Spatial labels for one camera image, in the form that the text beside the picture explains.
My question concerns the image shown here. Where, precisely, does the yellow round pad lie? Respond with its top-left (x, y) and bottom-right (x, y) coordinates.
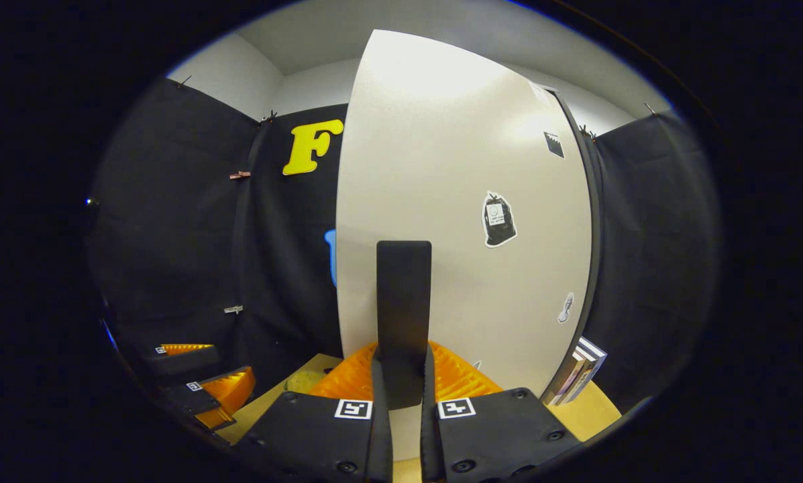
top-left (282, 369), bottom-right (328, 395)

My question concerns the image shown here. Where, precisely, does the grey cabinet door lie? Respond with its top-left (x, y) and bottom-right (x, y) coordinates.
top-left (335, 28), bottom-right (593, 464)

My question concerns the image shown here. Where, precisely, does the black backdrop cloth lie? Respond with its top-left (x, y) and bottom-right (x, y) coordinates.
top-left (86, 77), bottom-right (720, 417)

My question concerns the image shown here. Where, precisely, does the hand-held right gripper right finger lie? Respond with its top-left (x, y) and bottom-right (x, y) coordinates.
top-left (419, 341), bottom-right (581, 483)

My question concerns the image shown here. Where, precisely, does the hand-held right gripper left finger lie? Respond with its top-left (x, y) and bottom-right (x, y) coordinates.
top-left (239, 342), bottom-right (395, 483)

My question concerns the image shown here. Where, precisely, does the bundle of upright books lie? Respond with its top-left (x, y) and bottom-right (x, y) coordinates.
top-left (542, 337), bottom-right (608, 407)

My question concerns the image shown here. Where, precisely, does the black door handle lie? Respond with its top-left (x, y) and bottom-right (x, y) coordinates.
top-left (376, 240), bottom-right (433, 410)

